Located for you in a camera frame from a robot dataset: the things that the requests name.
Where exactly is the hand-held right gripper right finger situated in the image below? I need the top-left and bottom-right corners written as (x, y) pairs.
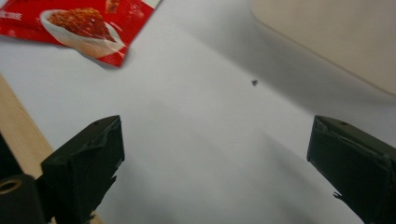
top-left (306, 114), bottom-right (396, 224)

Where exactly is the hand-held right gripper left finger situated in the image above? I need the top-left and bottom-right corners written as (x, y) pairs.
top-left (36, 115), bottom-right (126, 224)

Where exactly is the light wooden board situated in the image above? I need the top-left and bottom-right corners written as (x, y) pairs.
top-left (0, 74), bottom-right (106, 224)

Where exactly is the red food packet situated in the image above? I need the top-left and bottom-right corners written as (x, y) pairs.
top-left (0, 0), bottom-right (163, 68)

